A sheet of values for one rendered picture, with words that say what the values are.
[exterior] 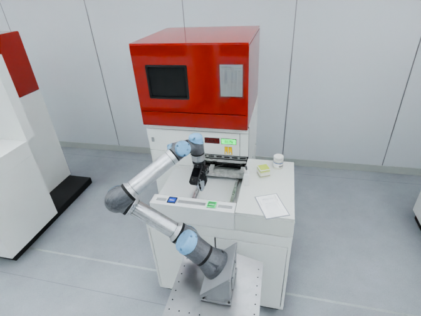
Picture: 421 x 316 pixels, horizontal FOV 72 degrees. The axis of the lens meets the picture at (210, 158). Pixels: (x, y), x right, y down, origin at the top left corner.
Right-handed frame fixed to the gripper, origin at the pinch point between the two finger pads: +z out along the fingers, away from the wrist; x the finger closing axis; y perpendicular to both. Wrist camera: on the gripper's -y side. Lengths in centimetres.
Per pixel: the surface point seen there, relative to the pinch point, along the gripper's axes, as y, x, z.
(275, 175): 46, -37, 17
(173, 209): -2.4, 19.6, 17.8
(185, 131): 60, 34, -3
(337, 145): 217, -92, 89
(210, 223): -0.6, -4.2, 25.9
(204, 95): 58, 15, -34
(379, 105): 222, -128, 35
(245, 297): -41, -36, 28
